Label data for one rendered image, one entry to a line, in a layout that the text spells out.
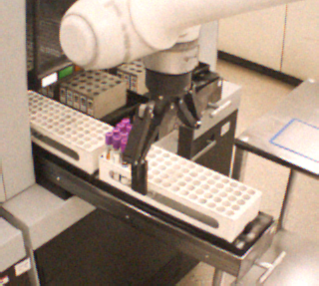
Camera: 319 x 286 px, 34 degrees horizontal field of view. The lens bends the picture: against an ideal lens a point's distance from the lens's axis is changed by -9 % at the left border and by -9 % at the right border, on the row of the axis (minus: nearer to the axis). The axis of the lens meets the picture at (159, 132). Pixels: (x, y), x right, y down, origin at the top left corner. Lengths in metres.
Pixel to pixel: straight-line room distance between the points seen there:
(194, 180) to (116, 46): 0.38
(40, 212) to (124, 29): 0.54
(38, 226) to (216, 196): 0.37
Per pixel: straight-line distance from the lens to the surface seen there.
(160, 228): 0.98
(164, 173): 0.98
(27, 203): 1.13
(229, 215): 0.91
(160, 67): 0.86
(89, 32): 0.65
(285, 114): 1.33
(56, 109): 1.19
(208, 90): 1.45
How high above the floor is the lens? 1.42
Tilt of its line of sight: 31 degrees down
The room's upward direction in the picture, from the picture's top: 3 degrees clockwise
